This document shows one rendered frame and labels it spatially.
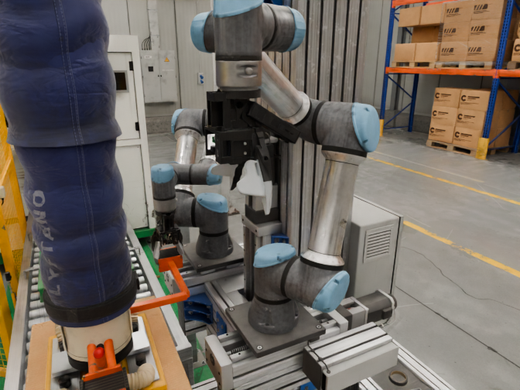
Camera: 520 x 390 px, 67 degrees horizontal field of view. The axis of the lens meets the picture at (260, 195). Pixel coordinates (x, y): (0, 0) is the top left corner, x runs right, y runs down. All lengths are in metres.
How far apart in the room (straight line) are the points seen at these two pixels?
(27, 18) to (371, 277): 1.26
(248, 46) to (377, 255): 1.03
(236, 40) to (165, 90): 9.61
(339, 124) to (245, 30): 0.44
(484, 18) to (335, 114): 7.71
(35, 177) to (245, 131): 0.51
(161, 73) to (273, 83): 9.31
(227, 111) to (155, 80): 9.52
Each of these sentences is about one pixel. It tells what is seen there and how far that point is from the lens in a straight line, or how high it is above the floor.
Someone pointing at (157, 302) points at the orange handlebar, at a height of 1.08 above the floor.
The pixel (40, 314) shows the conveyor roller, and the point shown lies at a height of 0.53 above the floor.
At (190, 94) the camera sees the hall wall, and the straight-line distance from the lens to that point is 10.68.
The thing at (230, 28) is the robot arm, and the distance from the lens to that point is 0.63.
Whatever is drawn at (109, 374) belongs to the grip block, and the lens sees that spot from 1.04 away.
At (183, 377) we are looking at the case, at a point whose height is 0.94.
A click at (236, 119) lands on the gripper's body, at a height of 1.67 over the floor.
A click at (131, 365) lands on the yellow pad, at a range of 1.23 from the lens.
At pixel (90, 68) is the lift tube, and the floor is 1.75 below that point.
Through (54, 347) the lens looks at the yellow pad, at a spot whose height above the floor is 0.97.
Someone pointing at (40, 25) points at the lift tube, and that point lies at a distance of 0.89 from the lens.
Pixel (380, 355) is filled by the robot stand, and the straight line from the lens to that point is 1.29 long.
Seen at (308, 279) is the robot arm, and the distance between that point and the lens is 1.02.
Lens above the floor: 1.77
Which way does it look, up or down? 19 degrees down
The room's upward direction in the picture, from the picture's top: straight up
